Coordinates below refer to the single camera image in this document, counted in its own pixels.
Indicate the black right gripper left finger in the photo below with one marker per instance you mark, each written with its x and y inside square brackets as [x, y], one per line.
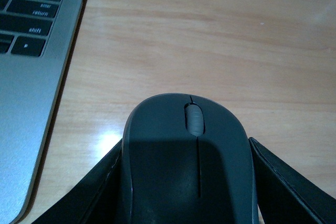
[94, 198]

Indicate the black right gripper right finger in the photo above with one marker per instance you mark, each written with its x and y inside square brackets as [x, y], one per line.
[284, 195]

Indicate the grey open laptop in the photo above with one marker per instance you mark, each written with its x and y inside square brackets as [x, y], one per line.
[36, 39]

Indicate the dark grey wireless mouse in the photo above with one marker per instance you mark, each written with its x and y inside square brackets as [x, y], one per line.
[185, 159]

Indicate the wooden computer desk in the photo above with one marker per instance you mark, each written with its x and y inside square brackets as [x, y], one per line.
[270, 62]

